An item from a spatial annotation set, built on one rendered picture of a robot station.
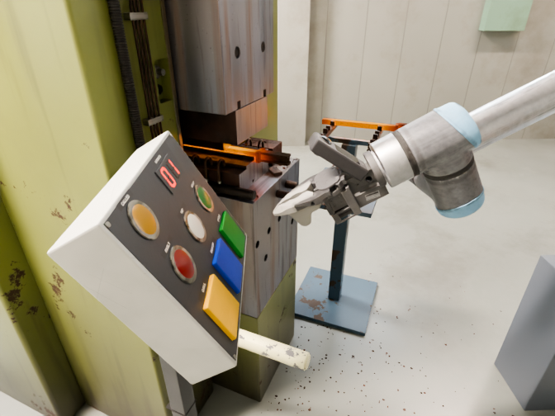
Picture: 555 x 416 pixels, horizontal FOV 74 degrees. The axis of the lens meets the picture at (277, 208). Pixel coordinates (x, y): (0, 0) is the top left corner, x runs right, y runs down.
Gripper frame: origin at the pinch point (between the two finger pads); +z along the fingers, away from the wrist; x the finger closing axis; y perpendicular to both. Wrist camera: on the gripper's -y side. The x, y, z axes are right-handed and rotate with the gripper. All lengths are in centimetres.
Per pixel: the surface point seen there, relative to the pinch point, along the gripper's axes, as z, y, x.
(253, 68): -4.7, -18.7, 45.2
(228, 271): 10.2, 0.2, -12.4
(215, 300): 10.2, -1.9, -21.1
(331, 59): -49, 50, 349
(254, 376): 53, 75, 30
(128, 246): 10.9, -17.5, -25.9
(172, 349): 16.5, -1.7, -26.9
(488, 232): -79, 169, 151
